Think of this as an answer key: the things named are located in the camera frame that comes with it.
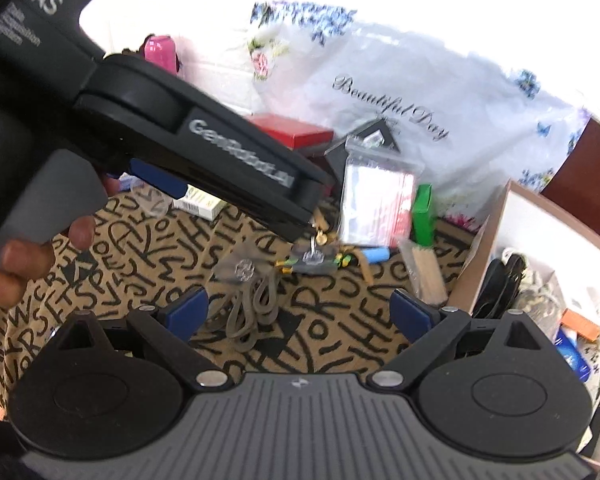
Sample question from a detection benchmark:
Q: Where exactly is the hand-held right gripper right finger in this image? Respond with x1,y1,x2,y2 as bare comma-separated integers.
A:
370,287,551,394

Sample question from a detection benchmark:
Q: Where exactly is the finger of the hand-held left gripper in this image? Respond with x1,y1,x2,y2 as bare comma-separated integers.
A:
128,158,187,199
186,180,327,242

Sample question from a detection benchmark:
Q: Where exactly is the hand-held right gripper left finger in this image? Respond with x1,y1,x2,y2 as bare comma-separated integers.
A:
50,286,237,394

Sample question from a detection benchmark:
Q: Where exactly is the clear bag of hair ties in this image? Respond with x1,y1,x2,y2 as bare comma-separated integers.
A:
209,244,287,357

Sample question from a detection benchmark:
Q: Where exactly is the blue capped marker pen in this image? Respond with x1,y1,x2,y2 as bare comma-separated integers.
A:
275,246,392,274

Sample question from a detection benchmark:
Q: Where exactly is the cardboard box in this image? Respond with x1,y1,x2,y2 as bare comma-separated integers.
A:
447,177,600,401

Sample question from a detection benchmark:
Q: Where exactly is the person's left hand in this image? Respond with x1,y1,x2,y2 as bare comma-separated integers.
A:
0,215,99,312

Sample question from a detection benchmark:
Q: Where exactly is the clear plastic disc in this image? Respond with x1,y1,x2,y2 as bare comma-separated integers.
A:
130,185,174,221

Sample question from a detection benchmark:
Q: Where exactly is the pack of wooden sticks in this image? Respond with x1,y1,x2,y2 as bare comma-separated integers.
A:
396,237,452,309

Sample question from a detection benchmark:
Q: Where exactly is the small white yellow box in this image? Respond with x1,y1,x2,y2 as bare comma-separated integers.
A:
172,185,224,221

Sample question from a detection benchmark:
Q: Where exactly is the pink case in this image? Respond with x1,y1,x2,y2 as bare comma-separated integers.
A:
144,35,182,79

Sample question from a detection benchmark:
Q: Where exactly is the small clear charm packet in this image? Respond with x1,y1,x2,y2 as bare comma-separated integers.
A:
292,244,342,277

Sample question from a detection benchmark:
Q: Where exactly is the letter print mat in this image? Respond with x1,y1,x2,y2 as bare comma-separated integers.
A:
0,180,481,411

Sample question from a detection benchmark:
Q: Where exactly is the red box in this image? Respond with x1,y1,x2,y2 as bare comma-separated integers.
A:
244,113,337,152

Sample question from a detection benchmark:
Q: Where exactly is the pack of clear zip bags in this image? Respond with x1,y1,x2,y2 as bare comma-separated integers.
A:
337,135,426,247

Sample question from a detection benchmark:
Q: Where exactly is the green box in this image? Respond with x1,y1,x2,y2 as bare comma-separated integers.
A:
410,183,439,248

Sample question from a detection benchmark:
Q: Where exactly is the black card packet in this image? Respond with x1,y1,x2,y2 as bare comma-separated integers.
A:
325,120,402,196

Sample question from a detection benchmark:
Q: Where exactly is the blue packet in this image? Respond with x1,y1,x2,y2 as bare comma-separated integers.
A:
554,330,597,382

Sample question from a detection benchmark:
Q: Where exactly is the orange card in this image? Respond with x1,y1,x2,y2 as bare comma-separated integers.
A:
561,309,600,344

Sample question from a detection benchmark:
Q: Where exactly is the white floral plastic bag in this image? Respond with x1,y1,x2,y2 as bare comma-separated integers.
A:
245,0,593,233

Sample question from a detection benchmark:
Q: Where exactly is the brown wooden board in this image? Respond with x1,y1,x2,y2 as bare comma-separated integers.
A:
539,104,600,257

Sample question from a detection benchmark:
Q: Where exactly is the black strap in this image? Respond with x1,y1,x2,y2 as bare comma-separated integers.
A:
474,252,529,319

